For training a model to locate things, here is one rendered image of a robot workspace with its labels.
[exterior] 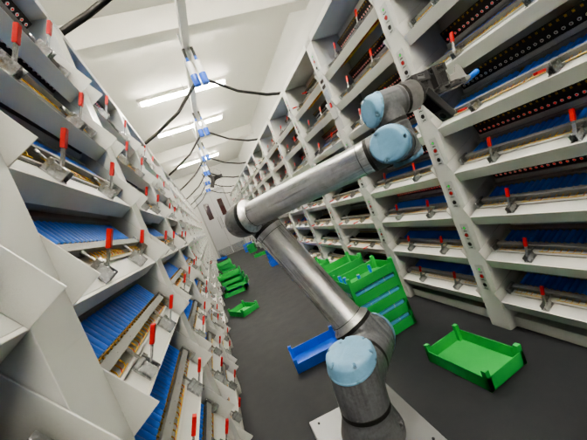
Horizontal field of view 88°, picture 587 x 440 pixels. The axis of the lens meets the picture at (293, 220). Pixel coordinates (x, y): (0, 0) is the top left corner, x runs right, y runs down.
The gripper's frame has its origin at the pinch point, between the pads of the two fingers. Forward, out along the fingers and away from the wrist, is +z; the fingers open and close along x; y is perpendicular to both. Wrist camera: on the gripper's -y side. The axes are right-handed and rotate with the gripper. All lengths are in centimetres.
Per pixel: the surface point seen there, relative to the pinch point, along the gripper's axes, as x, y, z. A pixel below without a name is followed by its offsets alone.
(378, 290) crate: 71, -76, -22
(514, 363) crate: 12, -100, -11
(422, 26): 20.0, 28.1, 14.2
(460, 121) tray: 17.9, -11.1, 12.4
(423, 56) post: 29.6, 20.3, 19.4
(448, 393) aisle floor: 22, -103, -36
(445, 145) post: 29.5, -17.6, 12.8
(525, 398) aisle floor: 3, -103, -21
